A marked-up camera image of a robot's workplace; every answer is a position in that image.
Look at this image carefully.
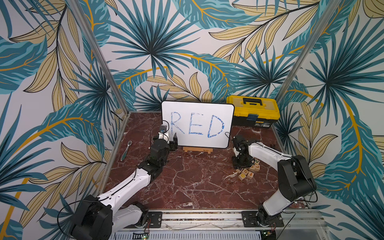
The wooden letter block front left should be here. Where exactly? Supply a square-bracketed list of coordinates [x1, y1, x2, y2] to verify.
[239, 173, 247, 181]

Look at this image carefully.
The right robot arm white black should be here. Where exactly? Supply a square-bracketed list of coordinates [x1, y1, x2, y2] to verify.
[232, 136, 317, 227]

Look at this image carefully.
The wooden board easel stand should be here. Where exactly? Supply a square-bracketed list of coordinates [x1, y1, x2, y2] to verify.
[183, 147, 213, 154]

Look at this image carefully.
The yellow black toolbox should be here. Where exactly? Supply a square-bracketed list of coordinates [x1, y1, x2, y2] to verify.
[226, 95, 281, 129]

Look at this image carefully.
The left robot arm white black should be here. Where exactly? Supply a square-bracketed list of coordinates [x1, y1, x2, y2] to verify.
[69, 135, 178, 240]

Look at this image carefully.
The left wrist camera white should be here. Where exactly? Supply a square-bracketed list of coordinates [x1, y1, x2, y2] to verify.
[158, 125, 170, 143]

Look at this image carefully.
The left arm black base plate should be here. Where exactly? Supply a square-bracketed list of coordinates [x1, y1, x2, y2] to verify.
[134, 212, 163, 229]

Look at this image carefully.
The white dry-erase board RED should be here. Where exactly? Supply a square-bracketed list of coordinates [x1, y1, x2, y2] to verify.
[162, 101, 235, 149]

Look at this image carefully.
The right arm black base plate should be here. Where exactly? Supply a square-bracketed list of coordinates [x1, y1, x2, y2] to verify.
[241, 211, 284, 228]

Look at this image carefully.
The wooden letter block J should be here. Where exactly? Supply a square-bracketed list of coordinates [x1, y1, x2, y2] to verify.
[247, 172, 255, 179]

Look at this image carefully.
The teal handled ratchet wrench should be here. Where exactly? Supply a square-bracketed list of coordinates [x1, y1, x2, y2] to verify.
[120, 140, 133, 162]

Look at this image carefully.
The wooden letter block O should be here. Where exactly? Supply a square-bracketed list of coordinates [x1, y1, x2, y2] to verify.
[241, 169, 249, 176]

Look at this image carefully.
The aluminium front rail frame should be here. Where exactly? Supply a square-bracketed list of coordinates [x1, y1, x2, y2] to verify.
[107, 209, 331, 240]

